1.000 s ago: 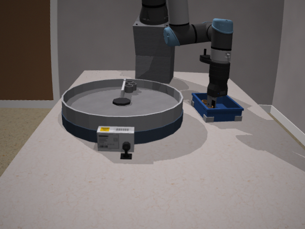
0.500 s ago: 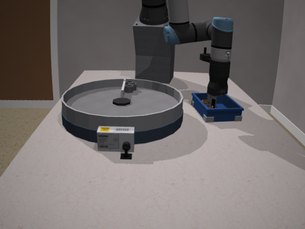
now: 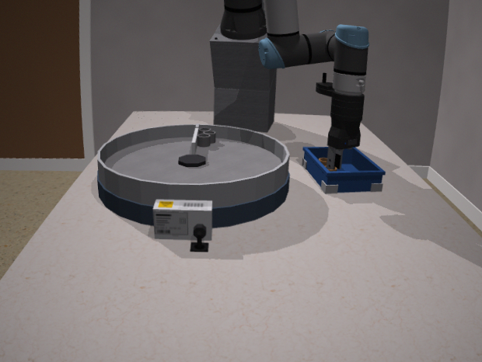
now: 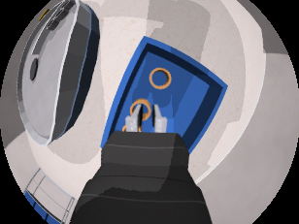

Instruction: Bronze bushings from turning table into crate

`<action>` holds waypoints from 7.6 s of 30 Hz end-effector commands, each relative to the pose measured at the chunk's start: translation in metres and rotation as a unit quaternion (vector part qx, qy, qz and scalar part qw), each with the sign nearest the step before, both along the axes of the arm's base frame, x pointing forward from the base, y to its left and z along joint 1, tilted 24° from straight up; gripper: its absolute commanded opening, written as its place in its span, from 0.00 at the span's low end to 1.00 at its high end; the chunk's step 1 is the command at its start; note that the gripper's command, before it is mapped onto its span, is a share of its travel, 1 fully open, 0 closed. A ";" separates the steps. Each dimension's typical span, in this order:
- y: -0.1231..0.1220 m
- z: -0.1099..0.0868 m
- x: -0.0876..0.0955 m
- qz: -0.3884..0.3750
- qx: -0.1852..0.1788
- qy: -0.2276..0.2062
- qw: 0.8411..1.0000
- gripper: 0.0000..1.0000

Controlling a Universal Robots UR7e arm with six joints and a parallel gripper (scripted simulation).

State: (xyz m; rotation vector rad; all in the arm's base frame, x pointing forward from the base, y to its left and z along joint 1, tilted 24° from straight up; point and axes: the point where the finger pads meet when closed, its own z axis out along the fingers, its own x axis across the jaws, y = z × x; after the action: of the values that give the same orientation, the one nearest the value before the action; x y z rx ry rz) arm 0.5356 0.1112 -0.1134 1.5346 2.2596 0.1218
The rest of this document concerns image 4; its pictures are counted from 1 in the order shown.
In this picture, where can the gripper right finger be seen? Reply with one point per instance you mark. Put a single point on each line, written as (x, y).
(158, 122)

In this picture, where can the dark grey metal bushing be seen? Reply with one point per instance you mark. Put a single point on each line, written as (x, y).
(69, 5)
(53, 24)
(61, 14)

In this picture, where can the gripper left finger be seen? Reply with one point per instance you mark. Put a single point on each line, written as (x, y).
(135, 120)

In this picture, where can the blue rectangular tray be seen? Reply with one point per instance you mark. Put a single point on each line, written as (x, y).
(190, 102)

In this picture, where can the grey round turning table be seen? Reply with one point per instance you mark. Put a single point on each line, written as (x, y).
(51, 99)

